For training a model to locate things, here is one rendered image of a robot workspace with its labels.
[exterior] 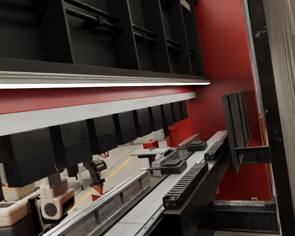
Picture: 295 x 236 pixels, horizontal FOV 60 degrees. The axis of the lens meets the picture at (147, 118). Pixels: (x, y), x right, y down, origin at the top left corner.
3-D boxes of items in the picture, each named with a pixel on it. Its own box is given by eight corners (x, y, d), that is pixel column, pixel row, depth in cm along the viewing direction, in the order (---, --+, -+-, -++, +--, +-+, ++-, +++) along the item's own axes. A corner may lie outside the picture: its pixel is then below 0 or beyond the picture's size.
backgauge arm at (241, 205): (149, 218, 140) (144, 194, 139) (279, 225, 111) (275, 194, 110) (142, 225, 133) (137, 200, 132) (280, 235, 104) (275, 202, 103)
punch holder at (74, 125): (77, 158, 112) (70, 121, 111) (92, 157, 108) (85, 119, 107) (51, 169, 98) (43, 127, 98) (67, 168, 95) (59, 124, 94)
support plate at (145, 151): (141, 150, 212) (141, 149, 212) (170, 148, 200) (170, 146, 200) (130, 156, 196) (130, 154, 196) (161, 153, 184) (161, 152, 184)
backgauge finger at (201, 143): (173, 149, 194) (173, 143, 194) (207, 146, 183) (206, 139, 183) (168, 153, 184) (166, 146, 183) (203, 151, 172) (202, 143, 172)
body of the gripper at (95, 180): (99, 183, 173) (95, 173, 174) (89, 187, 179) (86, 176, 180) (105, 180, 178) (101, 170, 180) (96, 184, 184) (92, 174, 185)
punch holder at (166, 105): (163, 125, 201) (160, 104, 200) (173, 123, 197) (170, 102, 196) (156, 128, 188) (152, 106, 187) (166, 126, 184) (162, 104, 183)
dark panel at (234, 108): (249, 136, 241) (242, 89, 238) (251, 135, 240) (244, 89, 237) (233, 174, 140) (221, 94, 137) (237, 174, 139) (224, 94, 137)
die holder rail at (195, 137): (195, 143, 264) (194, 134, 264) (201, 143, 262) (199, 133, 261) (180, 155, 220) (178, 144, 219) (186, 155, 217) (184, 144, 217)
